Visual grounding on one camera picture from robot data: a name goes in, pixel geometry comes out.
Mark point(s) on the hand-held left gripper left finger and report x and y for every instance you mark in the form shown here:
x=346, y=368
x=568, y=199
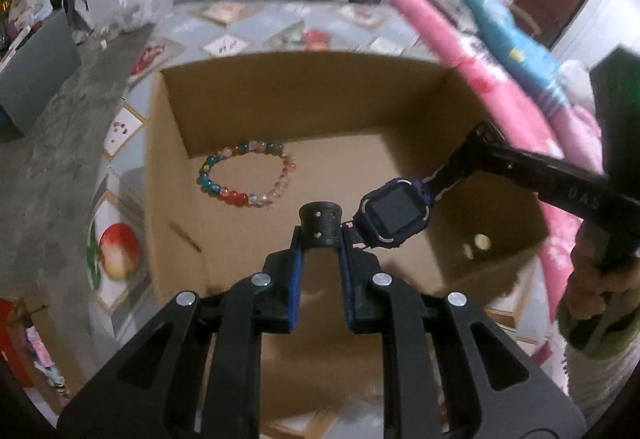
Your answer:
x=298, y=269

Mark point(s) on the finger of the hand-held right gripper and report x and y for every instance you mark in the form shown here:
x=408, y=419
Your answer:
x=492, y=156

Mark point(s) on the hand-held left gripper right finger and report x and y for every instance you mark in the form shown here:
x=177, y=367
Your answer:
x=346, y=279

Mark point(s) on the black ribbed cylinder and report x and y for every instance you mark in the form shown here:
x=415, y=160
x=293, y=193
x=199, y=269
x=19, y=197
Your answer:
x=321, y=221

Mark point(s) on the purple smartwatch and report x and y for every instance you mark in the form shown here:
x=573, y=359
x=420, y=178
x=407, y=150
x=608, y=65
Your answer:
x=395, y=211

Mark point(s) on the cardboard box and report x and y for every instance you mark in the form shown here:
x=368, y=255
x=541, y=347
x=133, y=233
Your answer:
x=325, y=94

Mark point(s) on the person's right forearm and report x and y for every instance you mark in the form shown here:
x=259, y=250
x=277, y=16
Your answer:
x=610, y=369

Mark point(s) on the person's right hand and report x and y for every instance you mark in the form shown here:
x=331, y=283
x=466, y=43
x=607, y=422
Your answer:
x=587, y=284

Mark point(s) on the grey fluffy cloth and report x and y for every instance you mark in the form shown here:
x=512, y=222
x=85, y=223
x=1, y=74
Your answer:
x=575, y=84

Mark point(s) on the blue star pillow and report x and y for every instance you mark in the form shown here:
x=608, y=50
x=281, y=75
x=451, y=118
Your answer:
x=510, y=44

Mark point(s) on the pink blanket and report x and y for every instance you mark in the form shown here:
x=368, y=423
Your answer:
x=450, y=44

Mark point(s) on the printed fruit tablecloth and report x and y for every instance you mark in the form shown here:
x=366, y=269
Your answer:
x=240, y=19

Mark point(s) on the red box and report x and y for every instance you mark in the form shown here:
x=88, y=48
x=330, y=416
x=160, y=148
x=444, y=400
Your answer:
x=17, y=344

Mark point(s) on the clear plastic bag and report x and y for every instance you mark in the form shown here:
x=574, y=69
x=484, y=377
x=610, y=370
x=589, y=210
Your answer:
x=142, y=4

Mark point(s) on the grey box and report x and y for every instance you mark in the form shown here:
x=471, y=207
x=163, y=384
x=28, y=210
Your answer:
x=35, y=74

